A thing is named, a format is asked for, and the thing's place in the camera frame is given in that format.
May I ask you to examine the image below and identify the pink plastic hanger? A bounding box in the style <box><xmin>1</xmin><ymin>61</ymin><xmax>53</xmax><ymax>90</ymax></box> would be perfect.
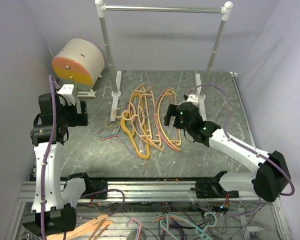
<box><xmin>154</xmin><ymin>88</ymin><xmax>182</xmax><ymax>152</ymax></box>

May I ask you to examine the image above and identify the yellow plastic hanger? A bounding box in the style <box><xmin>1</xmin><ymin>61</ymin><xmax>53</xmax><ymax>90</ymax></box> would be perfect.
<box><xmin>159</xmin><ymin>95</ymin><xmax>179</xmax><ymax>141</ymax></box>

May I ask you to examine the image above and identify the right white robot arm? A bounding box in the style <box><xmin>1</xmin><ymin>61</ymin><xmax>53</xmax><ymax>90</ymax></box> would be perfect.
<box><xmin>164</xmin><ymin>102</ymin><xmax>292</xmax><ymax>202</ymax></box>

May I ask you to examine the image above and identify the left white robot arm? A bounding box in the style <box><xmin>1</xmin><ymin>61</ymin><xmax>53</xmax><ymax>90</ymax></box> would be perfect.
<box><xmin>22</xmin><ymin>91</ymin><xmax>92</xmax><ymax>240</ymax></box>

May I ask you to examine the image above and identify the beige drum with orange face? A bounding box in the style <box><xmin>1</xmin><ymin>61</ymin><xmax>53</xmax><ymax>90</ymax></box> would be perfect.
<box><xmin>52</xmin><ymin>38</ymin><xmax>105</xmax><ymax>91</ymax></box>

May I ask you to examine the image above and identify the wooden hanger under table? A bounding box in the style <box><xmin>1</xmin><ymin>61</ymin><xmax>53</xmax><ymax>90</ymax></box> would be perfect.
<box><xmin>47</xmin><ymin>214</ymin><xmax>114</xmax><ymax>240</ymax></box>

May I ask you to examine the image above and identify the teal hanger under table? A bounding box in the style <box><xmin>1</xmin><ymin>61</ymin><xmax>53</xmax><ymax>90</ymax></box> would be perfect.
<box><xmin>152</xmin><ymin>211</ymin><xmax>218</xmax><ymax>240</ymax></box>

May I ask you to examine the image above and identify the white clothes rack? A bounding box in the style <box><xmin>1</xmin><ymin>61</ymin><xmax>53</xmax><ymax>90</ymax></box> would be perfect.
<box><xmin>94</xmin><ymin>0</ymin><xmax>234</xmax><ymax>122</ymax></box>

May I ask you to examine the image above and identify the pink blue hanger under table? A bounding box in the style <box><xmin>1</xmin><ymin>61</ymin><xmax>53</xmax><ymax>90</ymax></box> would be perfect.
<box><xmin>125</xmin><ymin>217</ymin><xmax>142</xmax><ymax>240</ymax></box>

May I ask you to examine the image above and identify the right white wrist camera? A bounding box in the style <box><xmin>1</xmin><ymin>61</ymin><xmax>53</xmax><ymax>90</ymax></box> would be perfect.
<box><xmin>183</xmin><ymin>94</ymin><xmax>199</xmax><ymax>107</ymax></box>

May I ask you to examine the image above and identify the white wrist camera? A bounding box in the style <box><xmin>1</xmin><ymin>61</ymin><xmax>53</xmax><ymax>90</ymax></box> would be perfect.
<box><xmin>183</xmin><ymin>94</ymin><xmax>199</xmax><ymax>107</ymax></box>
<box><xmin>57</xmin><ymin>84</ymin><xmax>78</xmax><ymax>106</ymax></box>

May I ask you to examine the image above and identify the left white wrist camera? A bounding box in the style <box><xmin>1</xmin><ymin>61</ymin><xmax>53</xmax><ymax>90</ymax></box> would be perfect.
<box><xmin>57</xmin><ymin>84</ymin><xmax>78</xmax><ymax>106</ymax></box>

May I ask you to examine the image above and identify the blue wire hanger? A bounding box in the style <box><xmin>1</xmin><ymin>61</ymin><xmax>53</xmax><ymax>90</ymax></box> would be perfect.
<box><xmin>97</xmin><ymin>117</ymin><xmax>150</xmax><ymax>167</ymax></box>

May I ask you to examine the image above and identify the red wire hanger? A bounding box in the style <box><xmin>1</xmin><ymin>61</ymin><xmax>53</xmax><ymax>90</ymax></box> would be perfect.
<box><xmin>97</xmin><ymin>101</ymin><xmax>148</xmax><ymax>168</ymax></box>

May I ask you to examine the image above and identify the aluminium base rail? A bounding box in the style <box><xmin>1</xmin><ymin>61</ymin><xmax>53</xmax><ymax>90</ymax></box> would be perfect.
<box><xmin>16</xmin><ymin>179</ymin><xmax>281</xmax><ymax>203</ymax></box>

